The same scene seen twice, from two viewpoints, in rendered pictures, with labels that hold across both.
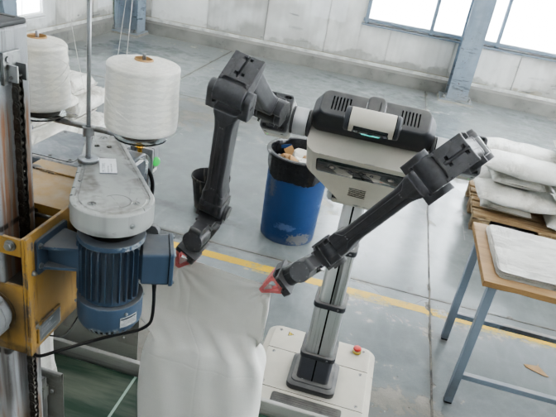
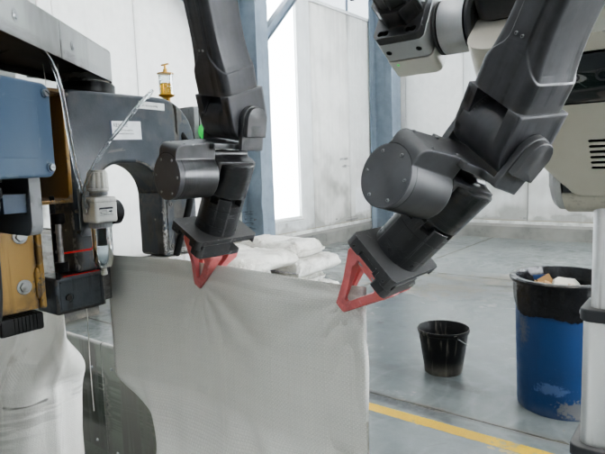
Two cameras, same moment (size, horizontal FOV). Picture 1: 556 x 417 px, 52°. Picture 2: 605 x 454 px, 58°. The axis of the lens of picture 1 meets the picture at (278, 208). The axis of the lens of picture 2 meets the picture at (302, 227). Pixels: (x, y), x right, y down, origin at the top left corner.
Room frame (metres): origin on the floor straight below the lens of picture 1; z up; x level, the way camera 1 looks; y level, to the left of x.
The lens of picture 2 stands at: (0.81, -0.24, 1.22)
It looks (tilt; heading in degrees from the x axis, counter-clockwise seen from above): 6 degrees down; 29
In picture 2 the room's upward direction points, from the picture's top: 2 degrees counter-clockwise
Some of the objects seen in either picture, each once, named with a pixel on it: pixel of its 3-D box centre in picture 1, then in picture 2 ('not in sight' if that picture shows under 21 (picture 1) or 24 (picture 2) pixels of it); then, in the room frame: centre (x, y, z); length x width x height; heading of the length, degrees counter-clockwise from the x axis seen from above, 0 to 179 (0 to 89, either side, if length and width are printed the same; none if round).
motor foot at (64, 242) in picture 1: (69, 251); not in sight; (1.06, 0.45, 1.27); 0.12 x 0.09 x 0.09; 171
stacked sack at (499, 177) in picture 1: (513, 170); not in sight; (4.62, -1.92, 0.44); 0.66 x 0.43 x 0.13; 171
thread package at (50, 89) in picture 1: (38, 71); not in sight; (1.27, 0.60, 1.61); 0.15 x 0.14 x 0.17; 81
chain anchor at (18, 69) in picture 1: (16, 68); not in sight; (1.04, 0.54, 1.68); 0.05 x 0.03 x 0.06; 171
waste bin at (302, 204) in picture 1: (294, 192); (561, 340); (3.67, -0.09, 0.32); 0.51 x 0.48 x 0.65; 171
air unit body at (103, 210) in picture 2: not in sight; (102, 222); (1.37, 0.40, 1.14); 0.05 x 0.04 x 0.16; 171
